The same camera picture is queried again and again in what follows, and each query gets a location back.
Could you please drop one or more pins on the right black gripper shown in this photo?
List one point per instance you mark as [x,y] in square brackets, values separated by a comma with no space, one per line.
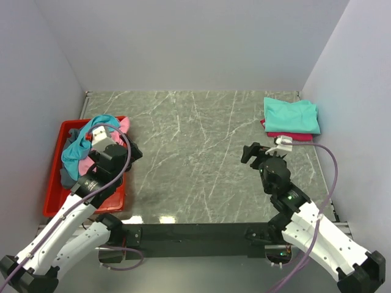
[252,150]

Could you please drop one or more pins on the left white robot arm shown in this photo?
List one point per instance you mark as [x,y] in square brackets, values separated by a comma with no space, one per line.
[42,263]

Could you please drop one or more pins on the folded mint green t-shirt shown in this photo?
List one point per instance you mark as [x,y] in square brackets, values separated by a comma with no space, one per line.
[297,117]

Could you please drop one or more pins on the cyan blue t-shirt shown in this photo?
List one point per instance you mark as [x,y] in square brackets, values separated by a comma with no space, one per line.
[80,147]

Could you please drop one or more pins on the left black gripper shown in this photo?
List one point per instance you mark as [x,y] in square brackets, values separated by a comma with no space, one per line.
[135,152]

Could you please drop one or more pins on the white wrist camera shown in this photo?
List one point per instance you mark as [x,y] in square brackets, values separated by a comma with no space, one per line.
[282,146]
[100,138]

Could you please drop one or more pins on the dark grey t-shirt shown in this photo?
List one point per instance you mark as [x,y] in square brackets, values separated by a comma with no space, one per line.
[65,179]

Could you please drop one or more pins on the pink t-shirt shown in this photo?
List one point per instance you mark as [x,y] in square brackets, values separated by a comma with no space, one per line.
[86,163]

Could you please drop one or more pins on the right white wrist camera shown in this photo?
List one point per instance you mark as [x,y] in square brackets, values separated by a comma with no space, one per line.
[282,146]

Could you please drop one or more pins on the aluminium frame rail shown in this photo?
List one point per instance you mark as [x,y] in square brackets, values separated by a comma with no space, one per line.
[342,226]

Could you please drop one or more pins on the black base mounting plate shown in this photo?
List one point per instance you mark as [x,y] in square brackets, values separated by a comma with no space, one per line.
[254,240]

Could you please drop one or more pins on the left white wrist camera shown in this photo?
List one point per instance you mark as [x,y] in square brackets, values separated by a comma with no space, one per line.
[100,138]

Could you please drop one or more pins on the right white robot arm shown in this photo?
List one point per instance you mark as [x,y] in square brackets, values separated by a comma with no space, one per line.
[301,223]

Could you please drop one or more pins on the folded magenta t-shirt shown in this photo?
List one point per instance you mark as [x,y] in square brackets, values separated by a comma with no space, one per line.
[299,137]

